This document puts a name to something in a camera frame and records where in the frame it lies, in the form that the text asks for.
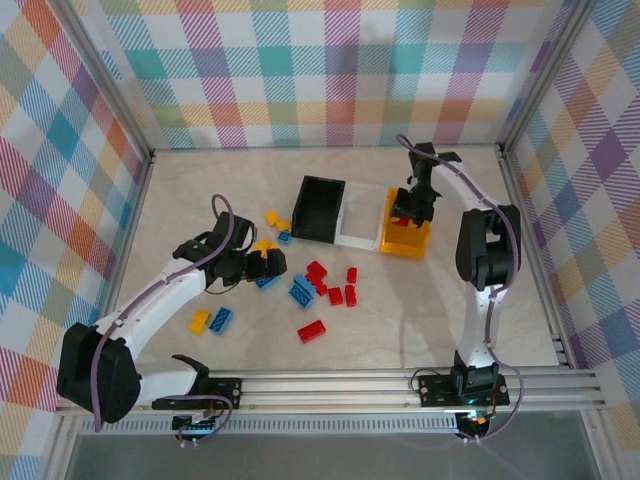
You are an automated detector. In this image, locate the orange plastic bin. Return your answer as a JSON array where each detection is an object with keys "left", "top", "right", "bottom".
[{"left": 378, "top": 187, "right": 432, "bottom": 260}]

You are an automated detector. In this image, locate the black plastic bin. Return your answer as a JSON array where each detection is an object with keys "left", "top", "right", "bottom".
[{"left": 291, "top": 174, "right": 346, "bottom": 245}]

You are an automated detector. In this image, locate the clear white plastic bin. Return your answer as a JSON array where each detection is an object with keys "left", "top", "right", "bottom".
[{"left": 333, "top": 180, "right": 390, "bottom": 251}]

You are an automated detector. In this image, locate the left control circuit board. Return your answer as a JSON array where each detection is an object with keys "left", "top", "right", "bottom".
[{"left": 172, "top": 412, "right": 221, "bottom": 436}]

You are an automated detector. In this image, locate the control circuit board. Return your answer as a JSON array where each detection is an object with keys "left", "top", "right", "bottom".
[
  {"left": 457, "top": 409, "right": 494, "bottom": 431},
  {"left": 172, "top": 412, "right": 221, "bottom": 436}
]

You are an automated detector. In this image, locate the right control circuit board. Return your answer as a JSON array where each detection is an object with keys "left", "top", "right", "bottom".
[{"left": 457, "top": 409, "right": 494, "bottom": 431}]

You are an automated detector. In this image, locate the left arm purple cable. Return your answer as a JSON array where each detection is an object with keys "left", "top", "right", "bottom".
[{"left": 92, "top": 193, "right": 236, "bottom": 449}]

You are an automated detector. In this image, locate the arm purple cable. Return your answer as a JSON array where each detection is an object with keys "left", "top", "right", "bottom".
[
  {"left": 394, "top": 133, "right": 525, "bottom": 446},
  {"left": 92, "top": 193, "right": 236, "bottom": 449}
]

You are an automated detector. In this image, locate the right aluminium side rail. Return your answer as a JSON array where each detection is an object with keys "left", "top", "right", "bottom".
[{"left": 496, "top": 143, "right": 581, "bottom": 371}]

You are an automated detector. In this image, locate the aluminium side rail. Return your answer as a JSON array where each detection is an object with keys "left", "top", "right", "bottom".
[
  {"left": 496, "top": 143, "right": 581, "bottom": 371},
  {"left": 82, "top": 149, "right": 157, "bottom": 376}
]

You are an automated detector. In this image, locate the left aluminium side rail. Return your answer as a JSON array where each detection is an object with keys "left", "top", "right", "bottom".
[{"left": 82, "top": 149, "right": 157, "bottom": 376}]

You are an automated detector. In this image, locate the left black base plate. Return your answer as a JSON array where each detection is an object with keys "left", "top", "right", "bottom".
[{"left": 152, "top": 377, "right": 244, "bottom": 412}]

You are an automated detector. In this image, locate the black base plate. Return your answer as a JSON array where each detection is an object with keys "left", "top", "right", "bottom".
[
  {"left": 417, "top": 372, "right": 511, "bottom": 407},
  {"left": 152, "top": 377, "right": 244, "bottom": 412}
]

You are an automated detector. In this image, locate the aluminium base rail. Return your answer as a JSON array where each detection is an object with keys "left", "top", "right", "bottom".
[{"left": 54, "top": 368, "right": 604, "bottom": 417}]

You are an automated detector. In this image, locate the right aluminium frame post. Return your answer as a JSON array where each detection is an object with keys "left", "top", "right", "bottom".
[{"left": 497, "top": 0, "right": 604, "bottom": 159}]

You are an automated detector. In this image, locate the aluminium frame post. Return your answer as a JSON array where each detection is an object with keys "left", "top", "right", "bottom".
[
  {"left": 497, "top": 0, "right": 604, "bottom": 159},
  {"left": 59, "top": 0, "right": 157, "bottom": 164}
]

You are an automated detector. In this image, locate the slotted grey cable duct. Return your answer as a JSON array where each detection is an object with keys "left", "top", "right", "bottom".
[{"left": 79, "top": 416, "right": 460, "bottom": 435}]

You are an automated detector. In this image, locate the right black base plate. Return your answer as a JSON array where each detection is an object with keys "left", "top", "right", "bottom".
[{"left": 417, "top": 372, "right": 511, "bottom": 407}]

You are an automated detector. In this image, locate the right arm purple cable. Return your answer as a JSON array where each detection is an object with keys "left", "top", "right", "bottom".
[{"left": 394, "top": 133, "right": 525, "bottom": 446}]

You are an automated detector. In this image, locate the left aluminium frame post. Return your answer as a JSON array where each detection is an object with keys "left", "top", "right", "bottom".
[{"left": 59, "top": 0, "right": 157, "bottom": 164}]

